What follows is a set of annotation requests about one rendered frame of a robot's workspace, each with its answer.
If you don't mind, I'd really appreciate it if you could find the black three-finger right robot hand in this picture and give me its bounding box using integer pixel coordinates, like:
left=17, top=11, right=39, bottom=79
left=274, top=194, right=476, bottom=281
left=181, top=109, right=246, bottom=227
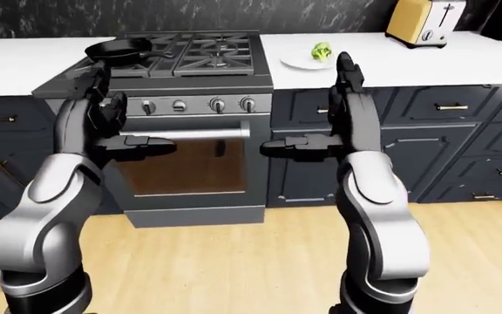
left=259, top=51, right=383, bottom=163

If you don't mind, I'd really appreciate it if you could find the black three-finger left robot hand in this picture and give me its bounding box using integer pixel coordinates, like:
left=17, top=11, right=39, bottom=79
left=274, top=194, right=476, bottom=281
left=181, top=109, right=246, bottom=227
left=52, top=63, right=178, bottom=163

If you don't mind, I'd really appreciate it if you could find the white round plate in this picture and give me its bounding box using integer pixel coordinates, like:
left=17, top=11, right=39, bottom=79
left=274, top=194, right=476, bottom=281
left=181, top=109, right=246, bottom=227
left=279, top=49, right=343, bottom=71

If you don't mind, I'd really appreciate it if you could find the grey stainless steel range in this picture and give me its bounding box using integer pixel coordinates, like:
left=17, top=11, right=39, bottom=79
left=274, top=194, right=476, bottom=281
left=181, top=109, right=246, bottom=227
left=32, top=31, right=275, bottom=229

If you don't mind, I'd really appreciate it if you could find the yellow and silver toaster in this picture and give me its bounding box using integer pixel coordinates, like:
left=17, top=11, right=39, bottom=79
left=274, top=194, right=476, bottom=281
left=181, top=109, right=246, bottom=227
left=384, top=0, right=457, bottom=50

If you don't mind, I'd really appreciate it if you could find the black cast iron pan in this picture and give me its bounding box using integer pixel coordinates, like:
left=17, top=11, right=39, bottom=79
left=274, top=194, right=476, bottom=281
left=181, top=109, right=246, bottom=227
left=84, top=37, right=176, bottom=65

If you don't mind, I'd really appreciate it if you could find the black stove burner grate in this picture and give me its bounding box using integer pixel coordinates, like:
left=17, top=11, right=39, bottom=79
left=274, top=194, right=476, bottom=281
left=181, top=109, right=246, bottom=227
left=173, top=31, right=257, bottom=76
left=71, top=34, right=183, bottom=79

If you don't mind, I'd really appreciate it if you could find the silver oven door handle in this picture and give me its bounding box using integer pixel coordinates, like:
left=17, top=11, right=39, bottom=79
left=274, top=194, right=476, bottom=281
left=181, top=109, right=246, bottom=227
left=119, top=119, right=251, bottom=140

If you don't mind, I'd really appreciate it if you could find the green broccoli floret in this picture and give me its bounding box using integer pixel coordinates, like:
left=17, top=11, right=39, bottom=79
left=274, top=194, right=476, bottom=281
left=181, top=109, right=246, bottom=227
left=310, top=41, right=334, bottom=62

